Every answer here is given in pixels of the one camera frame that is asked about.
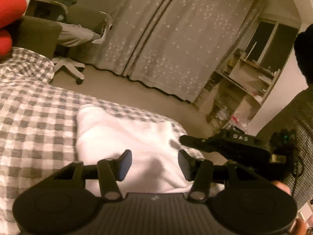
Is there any white long sleeve shirt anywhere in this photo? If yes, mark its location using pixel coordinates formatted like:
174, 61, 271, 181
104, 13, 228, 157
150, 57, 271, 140
75, 103, 226, 197

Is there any person's right hand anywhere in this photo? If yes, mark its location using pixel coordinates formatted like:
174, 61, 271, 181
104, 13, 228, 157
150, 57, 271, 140
272, 181, 307, 235

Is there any person's grey knit torso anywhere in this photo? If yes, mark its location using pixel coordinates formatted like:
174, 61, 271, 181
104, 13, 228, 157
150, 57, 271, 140
257, 85, 312, 208

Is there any wooden shelf unit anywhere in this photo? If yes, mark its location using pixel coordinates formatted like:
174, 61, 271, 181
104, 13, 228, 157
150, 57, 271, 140
194, 19, 300, 134

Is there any grey white checkered bedsheet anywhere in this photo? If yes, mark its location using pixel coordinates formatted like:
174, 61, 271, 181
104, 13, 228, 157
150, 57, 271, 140
1, 47, 185, 234

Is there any person's dark haired head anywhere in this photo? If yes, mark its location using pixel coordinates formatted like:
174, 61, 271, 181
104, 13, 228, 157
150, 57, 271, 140
294, 24, 313, 85

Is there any grey star patterned curtain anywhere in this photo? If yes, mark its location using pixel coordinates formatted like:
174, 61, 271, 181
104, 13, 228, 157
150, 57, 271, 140
69, 0, 266, 102

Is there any grey white office chair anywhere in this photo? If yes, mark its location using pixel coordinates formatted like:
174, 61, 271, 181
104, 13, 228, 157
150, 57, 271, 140
52, 0, 124, 85

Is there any lower red plush cushion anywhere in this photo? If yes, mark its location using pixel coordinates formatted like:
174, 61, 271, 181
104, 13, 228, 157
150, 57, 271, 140
0, 29, 12, 58

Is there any red plush cushion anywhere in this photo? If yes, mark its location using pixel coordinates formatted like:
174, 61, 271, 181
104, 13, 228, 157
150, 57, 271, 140
0, 0, 27, 28
0, 29, 12, 58

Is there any white desk with shelves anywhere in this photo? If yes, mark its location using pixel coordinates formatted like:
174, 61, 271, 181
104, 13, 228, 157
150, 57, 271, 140
24, 0, 74, 21

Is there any upper red plush cushion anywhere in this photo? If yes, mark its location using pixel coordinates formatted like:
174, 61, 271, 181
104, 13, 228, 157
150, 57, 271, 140
0, 0, 27, 28

